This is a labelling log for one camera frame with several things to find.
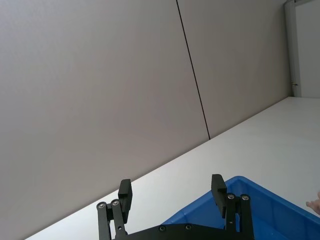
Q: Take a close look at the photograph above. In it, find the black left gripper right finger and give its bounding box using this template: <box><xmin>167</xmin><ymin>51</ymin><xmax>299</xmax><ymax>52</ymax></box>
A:
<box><xmin>211</xmin><ymin>173</ymin><xmax>256</xmax><ymax>240</ymax></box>

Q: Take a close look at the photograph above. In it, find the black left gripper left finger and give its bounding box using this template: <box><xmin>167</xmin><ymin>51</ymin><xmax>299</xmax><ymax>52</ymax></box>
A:
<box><xmin>96</xmin><ymin>178</ymin><xmax>134</xmax><ymax>240</ymax></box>

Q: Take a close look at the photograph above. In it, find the person's hand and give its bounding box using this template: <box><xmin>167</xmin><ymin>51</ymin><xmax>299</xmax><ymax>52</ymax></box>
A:
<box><xmin>305</xmin><ymin>191</ymin><xmax>320</xmax><ymax>217</ymax></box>

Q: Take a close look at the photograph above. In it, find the blue plastic bin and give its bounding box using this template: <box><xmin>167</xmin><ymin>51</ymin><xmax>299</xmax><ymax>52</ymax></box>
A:
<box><xmin>160</xmin><ymin>175</ymin><xmax>320</xmax><ymax>240</ymax></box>

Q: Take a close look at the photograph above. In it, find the pale grey door frame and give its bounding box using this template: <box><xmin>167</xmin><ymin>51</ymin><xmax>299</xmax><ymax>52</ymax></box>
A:
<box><xmin>283</xmin><ymin>0</ymin><xmax>320</xmax><ymax>98</ymax></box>

